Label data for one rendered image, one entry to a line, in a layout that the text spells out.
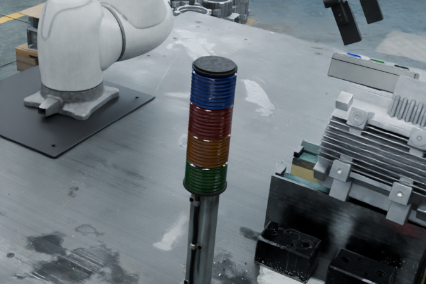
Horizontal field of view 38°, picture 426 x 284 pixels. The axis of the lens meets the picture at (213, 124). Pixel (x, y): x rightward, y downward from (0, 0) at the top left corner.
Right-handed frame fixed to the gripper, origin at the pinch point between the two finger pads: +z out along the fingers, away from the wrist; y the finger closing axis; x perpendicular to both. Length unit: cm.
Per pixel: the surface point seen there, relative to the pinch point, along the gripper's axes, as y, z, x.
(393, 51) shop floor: 327, 77, 104
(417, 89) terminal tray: -7.2, 11.2, -7.5
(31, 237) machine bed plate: -38, 13, 57
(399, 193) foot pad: -17.8, 23.7, -3.1
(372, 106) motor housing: -7.8, 12.1, 0.2
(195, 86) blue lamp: -38.7, -5.2, 9.5
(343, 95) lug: -9.6, 8.6, 3.5
